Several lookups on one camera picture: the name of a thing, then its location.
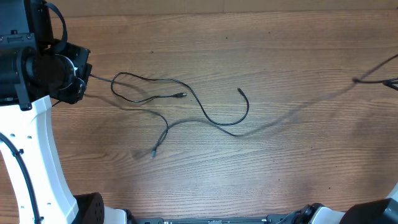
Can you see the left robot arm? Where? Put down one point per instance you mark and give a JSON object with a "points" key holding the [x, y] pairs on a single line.
{"points": [[37, 68]]}

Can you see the cardboard backdrop panel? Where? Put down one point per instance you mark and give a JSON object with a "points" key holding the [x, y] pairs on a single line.
{"points": [[88, 8]]}

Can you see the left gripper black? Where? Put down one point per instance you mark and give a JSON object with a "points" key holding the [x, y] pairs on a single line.
{"points": [[82, 57]]}

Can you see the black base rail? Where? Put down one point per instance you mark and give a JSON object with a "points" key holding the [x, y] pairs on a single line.
{"points": [[269, 219]]}

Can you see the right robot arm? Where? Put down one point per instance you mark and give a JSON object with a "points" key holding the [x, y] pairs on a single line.
{"points": [[377, 212]]}

